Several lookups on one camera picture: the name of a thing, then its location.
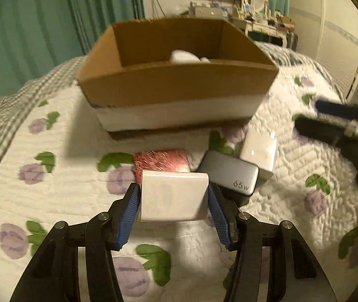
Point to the red shiny card case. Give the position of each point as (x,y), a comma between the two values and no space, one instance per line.
(171,160)

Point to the grey small refrigerator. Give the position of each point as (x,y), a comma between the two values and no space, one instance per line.
(208,12)

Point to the white square charger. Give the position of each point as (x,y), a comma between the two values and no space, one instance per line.
(174,196)

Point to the grey 65w charger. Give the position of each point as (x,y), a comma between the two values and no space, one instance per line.
(236,178)

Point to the light blue earbuds case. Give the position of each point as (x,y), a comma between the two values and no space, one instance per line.
(180,56)

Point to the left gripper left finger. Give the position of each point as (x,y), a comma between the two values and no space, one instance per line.
(52,274)

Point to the brown cardboard box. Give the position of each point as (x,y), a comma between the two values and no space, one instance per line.
(129,81)

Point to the white cylindrical bottle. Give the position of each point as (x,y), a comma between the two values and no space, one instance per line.
(204,60)

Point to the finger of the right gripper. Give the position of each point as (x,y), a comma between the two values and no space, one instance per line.
(330,134)
(345,111)

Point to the white louvered wardrobe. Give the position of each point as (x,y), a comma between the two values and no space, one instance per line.
(328,33)

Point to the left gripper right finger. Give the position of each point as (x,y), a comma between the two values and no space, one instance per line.
(294,274)

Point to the grey checkered blanket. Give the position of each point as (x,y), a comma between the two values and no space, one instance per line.
(14,109)

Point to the white box charger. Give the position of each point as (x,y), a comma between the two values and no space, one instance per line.
(260,149)

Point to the large green curtain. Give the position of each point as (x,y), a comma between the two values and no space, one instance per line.
(38,35)

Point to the white dressing table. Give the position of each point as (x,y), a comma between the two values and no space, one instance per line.
(249,27)

